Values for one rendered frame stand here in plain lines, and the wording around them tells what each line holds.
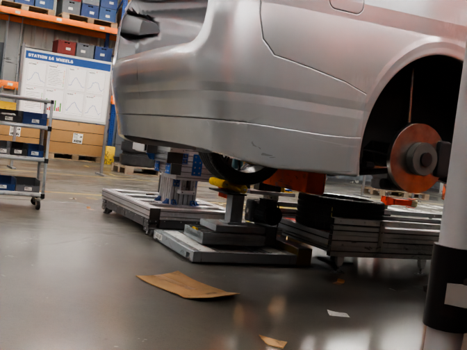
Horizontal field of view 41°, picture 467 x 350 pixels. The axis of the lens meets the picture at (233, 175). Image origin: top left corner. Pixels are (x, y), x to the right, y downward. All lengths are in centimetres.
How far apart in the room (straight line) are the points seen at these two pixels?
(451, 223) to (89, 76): 1024
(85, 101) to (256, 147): 831
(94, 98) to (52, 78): 73
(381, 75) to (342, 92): 20
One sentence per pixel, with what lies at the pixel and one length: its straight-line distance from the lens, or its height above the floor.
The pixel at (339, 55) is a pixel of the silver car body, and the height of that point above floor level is 122.
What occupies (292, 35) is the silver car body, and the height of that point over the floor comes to 126.
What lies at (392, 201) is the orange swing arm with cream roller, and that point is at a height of 47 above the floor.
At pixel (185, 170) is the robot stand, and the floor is 54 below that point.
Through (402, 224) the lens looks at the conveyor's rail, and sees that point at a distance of 479.
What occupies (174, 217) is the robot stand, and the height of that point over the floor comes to 16.
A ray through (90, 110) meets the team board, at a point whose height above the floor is 105.
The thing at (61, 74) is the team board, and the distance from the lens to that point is 1055.
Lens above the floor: 83
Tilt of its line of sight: 3 degrees down
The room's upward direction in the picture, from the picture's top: 7 degrees clockwise
